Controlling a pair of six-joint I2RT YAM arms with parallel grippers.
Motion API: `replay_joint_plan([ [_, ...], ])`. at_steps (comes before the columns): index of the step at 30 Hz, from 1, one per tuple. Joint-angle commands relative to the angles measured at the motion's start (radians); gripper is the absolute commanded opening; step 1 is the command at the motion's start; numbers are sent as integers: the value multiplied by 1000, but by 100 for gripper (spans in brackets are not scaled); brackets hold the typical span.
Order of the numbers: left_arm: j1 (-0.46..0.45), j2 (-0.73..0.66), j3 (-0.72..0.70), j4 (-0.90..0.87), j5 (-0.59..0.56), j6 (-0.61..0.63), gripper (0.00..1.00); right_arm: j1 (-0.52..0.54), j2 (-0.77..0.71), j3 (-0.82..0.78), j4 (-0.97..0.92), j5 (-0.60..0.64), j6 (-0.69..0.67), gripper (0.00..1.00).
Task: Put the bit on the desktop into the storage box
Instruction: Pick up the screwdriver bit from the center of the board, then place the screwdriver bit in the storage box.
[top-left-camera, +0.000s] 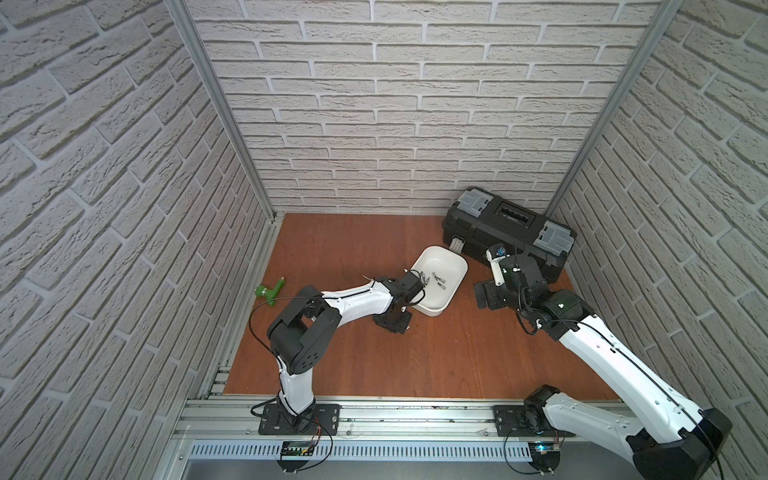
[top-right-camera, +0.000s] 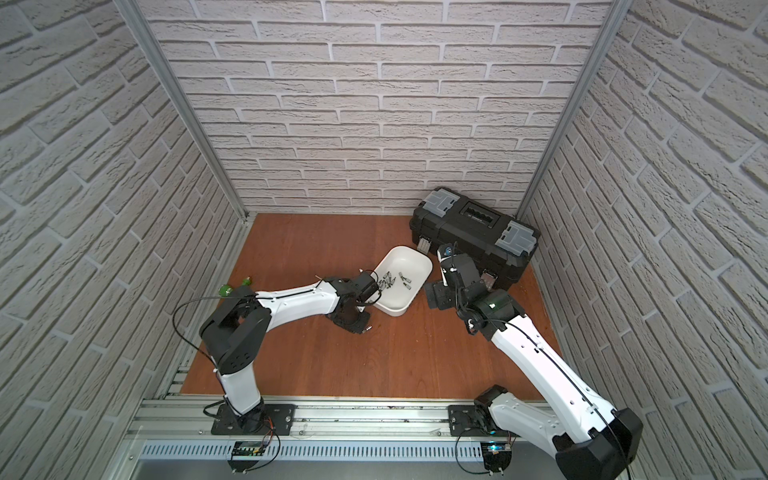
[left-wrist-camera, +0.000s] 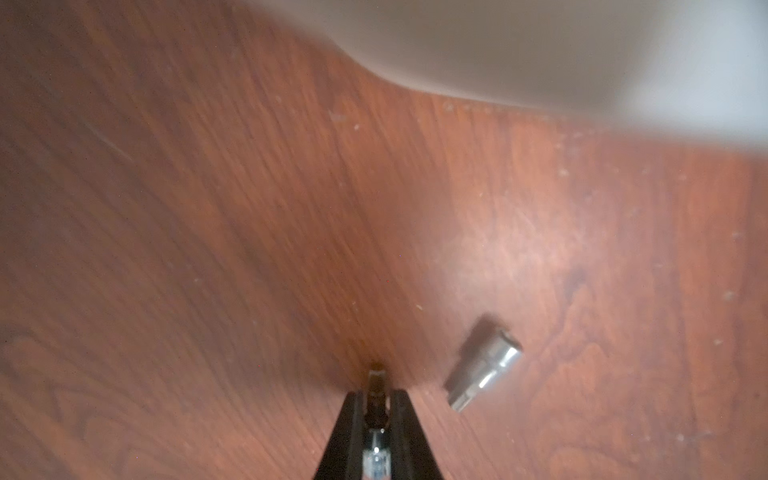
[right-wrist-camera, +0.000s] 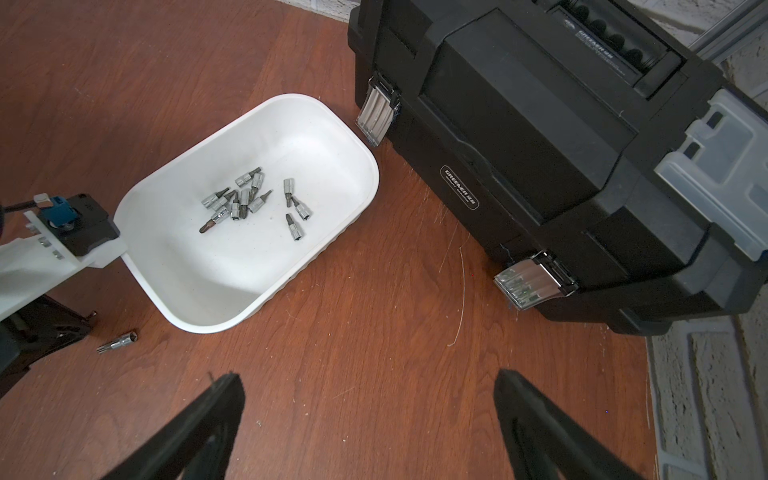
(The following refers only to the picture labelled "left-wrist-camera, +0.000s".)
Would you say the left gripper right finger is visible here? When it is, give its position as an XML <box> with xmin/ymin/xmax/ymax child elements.
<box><xmin>390</xmin><ymin>389</ymin><xmax>444</xmax><ymax>480</ymax></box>

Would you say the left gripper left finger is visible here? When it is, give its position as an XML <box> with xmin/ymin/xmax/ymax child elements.
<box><xmin>313</xmin><ymin>391</ymin><xmax>366</xmax><ymax>480</ymax></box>

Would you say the silver bit remaining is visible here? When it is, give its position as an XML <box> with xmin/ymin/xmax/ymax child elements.
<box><xmin>362</xmin><ymin>363</ymin><xmax>391</xmax><ymax>480</ymax></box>
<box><xmin>443</xmin><ymin>313</ymin><xmax>524</xmax><ymax>412</ymax></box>

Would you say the white rectangular storage box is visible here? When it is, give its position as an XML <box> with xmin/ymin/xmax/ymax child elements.
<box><xmin>263</xmin><ymin>1</ymin><xmax>767</xmax><ymax>150</ymax></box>

